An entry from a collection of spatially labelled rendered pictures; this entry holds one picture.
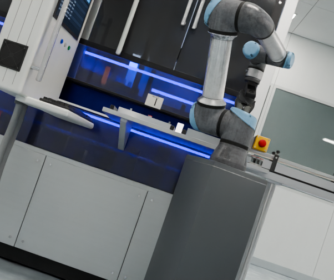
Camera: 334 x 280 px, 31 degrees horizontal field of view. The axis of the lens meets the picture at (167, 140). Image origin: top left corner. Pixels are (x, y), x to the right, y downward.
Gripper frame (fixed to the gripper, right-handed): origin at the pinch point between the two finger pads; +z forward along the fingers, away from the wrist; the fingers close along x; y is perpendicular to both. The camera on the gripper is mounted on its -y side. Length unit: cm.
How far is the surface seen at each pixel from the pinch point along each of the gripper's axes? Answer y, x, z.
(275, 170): 49, -30, 13
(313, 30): 460, -85, -192
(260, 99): 37.9, -9.8, -18.6
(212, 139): 0.4, 8.3, 11.9
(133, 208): 38, 34, 55
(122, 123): 5, 50, 18
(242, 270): 52, -31, 68
